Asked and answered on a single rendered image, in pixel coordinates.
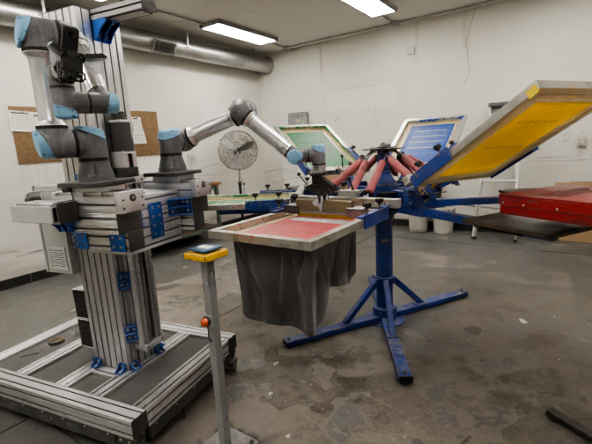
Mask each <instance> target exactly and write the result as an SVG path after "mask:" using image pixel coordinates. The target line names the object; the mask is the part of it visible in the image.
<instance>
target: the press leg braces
mask: <svg viewBox="0 0 592 444"><path fill-rule="evenodd" d="M378 285H379V280H378V279H376V278H375V279H374V280H373V281H372V283H371V284H370V285H369V286H368V287H367V289H366V290H365V291H364V292H363V294H362V295H361V296H360V298H359V299H358V301H357V302H356V303H355V305H354V306H353V307H352V309H351V310H350V312H349V313H348V314H347V316H346V317H345V318H344V319H343V320H342V321H341V322H338V324H339V325H341V326H342V327H344V326H347V325H351V324H353V323H355V322H354V321H353V320H352V319H353V318H354V317H355V315H356V314H357V313H358V311H359V310H360V309H361V308H362V307H363V305H364V304H365V303H366V301H367V300H368V298H369V297H370V296H371V294H372V293H373V292H374V290H375V289H376V287H377V286H378ZM395 285H397V286H398V287H399V288H400V289H402V290H403V291H404V292H405V293H406V294H408V295H409V296H410V297H411V298H412V299H414V300H415V301H413V302H412V303H413V304H415V305H417V306H419V305H422V304H425V303H428V302H427V301H425V300H422V299H420V298H419V296H418V295H417V294H415V293H414V292H413V291H412V290H411V289H410V288H408V287H407V286H406V285H405V284H404V283H402V282H401V281H400V280H399V279H398V278H397V277H395ZM383 289H384V295H385V301H386V309H387V317H388V329H386V332H387V336H388V338H398V335H397V333H396V330H395V323H394V315H393V307H392V301H391V295H390V289H389V281H388V280H383Z"/></svg>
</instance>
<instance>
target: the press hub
mask: <svg viewBox="0 0 592 444"><path fill-rule="evenodd" d="M404 148H405V147H396V146H392V147H390V146H387V144H385V143H381V144H380V147H376V148H375V147H371V148H370V149H362V151H376V150H378V151H377V152H378V153H377V165H378V163H379V161H380V160H382V159H384V157H385V154H384V153H383V152H381V151H380V150H383V151H384V152H385V153H387V151H388V150H394V149H404ZM384 160H385V161H386V166H385V167H384V169H383V172H382V174H381V177H380V179H379V181H378V183H377V185H376V187H375V190H382V192H380V193H377V196H382V198H389V196H392V195H398V193H396V192H389V190H390V189H397V188H401V187H397V184H396V181H395V179H394V177H393V176H392V173H391V170H389V163H388V157H387V156H386V158H385V159H384ZM393 211H398V209H393V208H388V219H386V220H384V221H382V222H381V223H379V224H377V225H375V248H376V274H375V275H374V278H376V279H378V280H379V285H378V286H377V287H376V303H374V304H373V311H370V312H368V313H366V315H370V314H374V315H376V316H379V317H380V321H379V322H375V323H372V324H371V325H373V326H375V327H380V328H382V324H381V318H382V317H384V318H388V317H387V309H386V301H385V295H384V289H383V280H388V282H389V289H390V295H391V301H392V307H393V315H394V323H395V327H398V326H401V325H403V324H404V323H405V316H404V315H403V314H402V315H399V316H396V313H397V310H396V305H395V304H394V303H393V284H394V283H395V276H394V275H393V218H394V217H395V214H397V212H393Z"/></svg>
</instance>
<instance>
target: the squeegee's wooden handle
mask: <svg viewBox="0 0 592 444"><path fill-rule="evenodd" d="M314 200H315V199H299V198H298V199H296V205H298V207H299V212H300V211H320V210H319V207H317V206H315V205H313V201H314ZM322 204H323V206H322V208H323V209H322V212H335V213H346V215H347V210H346V208H354V202H353V201H343V200H323V201H322Z"/></svg>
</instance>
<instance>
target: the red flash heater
mask: <svg viewBox="0 0 592 444"><path fill-rule="evenodd" d="M590 189H592V186H580V185H566V184H561V185H555V186H549V187H543V188H537V189H525V190H519V191H513V192H507V193H501V194H499V204H500V212H499V213H502V214H508V215H515V216H520V217H526V218H537V219H543V220H550V221H555V222H561V223H567V224H574V225H579V226H591V227H592V190H590Z"/></svg>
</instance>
